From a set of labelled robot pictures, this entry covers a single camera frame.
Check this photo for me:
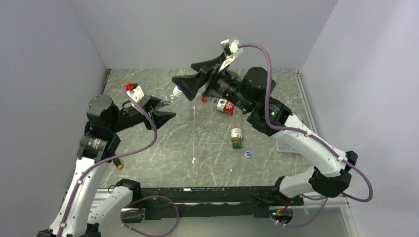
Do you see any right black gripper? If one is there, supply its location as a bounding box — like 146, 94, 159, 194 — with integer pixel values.
171, 52, 252, 113

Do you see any clear bottle white cap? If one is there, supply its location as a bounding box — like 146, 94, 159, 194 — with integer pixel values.
159, 91, 183, 110

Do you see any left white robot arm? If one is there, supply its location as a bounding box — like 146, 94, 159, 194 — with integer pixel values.
38, 95, 176, 237

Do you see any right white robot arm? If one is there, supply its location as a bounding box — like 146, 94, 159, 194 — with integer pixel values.
172, 56, 357, 205

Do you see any clear bottle red label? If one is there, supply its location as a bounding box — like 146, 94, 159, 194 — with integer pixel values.
201, 96, 242, 115

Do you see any brown bottle green cap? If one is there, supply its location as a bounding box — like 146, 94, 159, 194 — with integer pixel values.
230, 112, 243, 149

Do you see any black round disc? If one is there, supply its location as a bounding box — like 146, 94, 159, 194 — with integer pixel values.
225, 70, 242, 83

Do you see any black yellow screwdriver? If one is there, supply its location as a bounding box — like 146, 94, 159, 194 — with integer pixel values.
113, 158, 123, 169

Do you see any clear plastic tray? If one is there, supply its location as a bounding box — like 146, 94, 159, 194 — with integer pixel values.
276, 139, 298, 154

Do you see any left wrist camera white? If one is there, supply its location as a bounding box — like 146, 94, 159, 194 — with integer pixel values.
124, 82, 148, 107

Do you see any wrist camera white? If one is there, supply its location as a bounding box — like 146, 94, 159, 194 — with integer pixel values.
124, 82, 148, 107
218, 36, 243, 72

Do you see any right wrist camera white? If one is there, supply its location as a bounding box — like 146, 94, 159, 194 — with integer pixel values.
218, 36, 243, 72

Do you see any black base frame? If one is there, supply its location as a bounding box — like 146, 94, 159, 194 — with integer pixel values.
113, 179, 304, 220

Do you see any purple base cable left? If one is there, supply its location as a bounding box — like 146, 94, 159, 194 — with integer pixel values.
120, 195, 179, 237

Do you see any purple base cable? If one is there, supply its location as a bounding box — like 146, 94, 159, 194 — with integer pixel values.
270, 193, 331, 229
120, 195, 179, 237

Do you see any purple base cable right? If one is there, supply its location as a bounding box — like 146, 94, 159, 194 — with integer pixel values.
270, 193, 331, 229

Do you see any aluminium rail right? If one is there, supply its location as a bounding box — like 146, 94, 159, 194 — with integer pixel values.
293, 69, 350, 209

